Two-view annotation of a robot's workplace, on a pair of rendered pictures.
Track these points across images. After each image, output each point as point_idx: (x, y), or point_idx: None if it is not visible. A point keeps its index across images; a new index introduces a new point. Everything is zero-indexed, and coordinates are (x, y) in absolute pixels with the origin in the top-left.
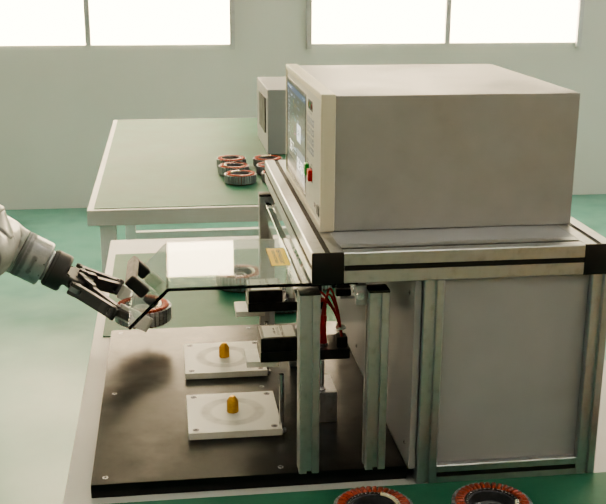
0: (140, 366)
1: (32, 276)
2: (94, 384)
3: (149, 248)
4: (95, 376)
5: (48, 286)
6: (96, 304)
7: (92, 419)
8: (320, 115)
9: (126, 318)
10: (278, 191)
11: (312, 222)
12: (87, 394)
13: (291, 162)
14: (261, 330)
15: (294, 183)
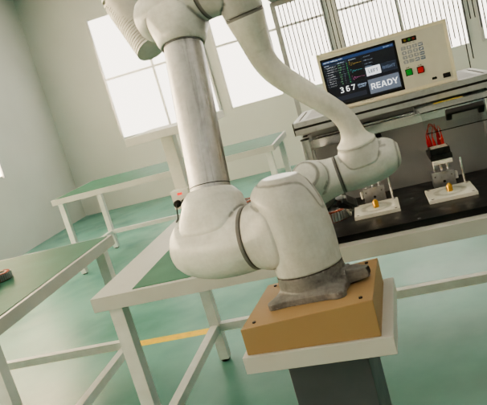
0: (378, 222)
1: (333, 198)
2: (389, 235)
3: (128, 282)
4: (377, 238)
5: (330, 206)
6: (352, 201)
7: (439, 224)
8: (445, 28)
9: (353, 207)
10: (364, 107)
11: (437, 85)
12: (404, 233)
13: (349, 97)
14: (437, 148)
15: (366, 101)
